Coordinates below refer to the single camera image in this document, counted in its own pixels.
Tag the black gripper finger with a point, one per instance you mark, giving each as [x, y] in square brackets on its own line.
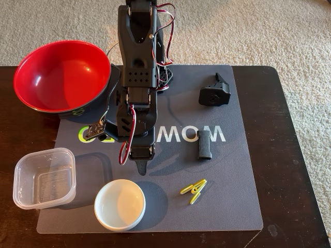
[142, 166]

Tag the black gripper body with motor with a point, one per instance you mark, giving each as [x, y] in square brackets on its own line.
[139, 153]

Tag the small white round dish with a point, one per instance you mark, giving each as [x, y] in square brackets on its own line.
[119, 204]

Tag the black printed motor mount part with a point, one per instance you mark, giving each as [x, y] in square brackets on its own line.
[214, 96]

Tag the clear plastic food container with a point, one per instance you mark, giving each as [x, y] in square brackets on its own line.
[44, 178]

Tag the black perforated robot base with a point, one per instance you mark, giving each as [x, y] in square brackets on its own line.
[165, 76]

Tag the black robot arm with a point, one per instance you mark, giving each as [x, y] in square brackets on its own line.
[137, 51]

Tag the red bowl with black outside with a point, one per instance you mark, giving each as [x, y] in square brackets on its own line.
[51, 77]

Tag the grey WOWROBO mat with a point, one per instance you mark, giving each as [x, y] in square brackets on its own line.
[219, 168]

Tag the wrist camera board with mount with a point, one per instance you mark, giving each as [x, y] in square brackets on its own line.
[94, 129]

